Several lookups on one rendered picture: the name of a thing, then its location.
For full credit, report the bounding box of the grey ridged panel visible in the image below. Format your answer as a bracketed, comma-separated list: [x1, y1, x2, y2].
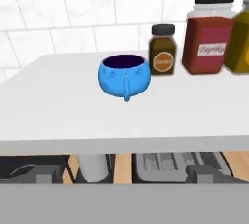
[131, 151, 231, 184]

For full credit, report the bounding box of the blue cup with handle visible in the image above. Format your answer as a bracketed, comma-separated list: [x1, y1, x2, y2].
[97, 54, 152, 103]

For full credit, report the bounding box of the yellow oil bottle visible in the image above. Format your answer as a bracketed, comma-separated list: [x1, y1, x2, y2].
[223, 0, 249, 75]

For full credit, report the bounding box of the small brown spice jar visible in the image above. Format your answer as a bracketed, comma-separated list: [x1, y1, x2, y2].
[148, 23, 178, 77]

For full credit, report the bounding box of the red paprika jar black lid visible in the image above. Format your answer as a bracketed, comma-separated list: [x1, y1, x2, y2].
[181, 0, 237, 76]

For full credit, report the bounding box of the black box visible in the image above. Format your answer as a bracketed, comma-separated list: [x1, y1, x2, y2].
[0, 154, 71, 181]

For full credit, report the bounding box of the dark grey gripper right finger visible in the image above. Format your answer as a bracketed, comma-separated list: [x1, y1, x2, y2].
[186, 164, 249, 185]

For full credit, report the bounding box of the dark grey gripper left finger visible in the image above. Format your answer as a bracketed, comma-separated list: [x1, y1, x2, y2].
[0, 164, 63, 185]

